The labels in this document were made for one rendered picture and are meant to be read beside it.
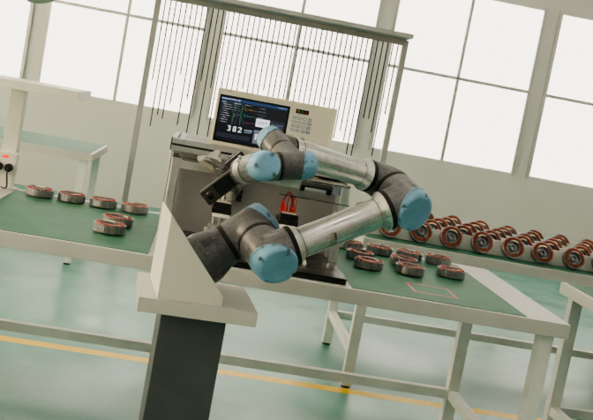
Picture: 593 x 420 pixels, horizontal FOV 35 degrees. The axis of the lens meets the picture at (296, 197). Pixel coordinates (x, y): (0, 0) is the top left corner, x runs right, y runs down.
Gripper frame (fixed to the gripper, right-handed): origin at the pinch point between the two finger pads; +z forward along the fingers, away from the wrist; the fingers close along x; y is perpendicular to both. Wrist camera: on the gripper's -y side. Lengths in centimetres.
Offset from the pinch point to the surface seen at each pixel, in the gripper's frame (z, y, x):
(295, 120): 57, 60, -11
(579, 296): 62, 126, -147
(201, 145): 68, 29, 1
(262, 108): 60, 53, -1
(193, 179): 85, 25, -9
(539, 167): 534, 496, -292
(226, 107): 65, 44, 7
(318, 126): 54, 65, -18
